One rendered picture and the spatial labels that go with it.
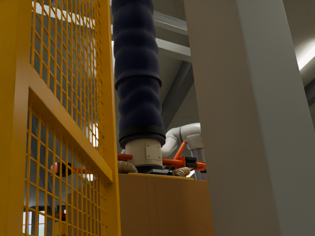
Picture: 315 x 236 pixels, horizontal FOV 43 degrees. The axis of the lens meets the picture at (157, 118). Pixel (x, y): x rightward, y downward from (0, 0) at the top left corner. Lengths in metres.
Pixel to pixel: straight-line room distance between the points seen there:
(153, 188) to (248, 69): 0.97
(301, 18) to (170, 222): 4.95
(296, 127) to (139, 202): 0.92
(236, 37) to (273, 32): 0.10
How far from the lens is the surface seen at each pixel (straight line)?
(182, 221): 1.70
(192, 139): 2.65
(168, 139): 2.64
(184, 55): 4.78
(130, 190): 1.58
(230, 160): 0.76
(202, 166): 2.06
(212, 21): 0.88
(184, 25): 4.34
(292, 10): 6.02
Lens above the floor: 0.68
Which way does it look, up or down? 22 degrees up
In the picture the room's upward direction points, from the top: 5 degrees counter-clockwise
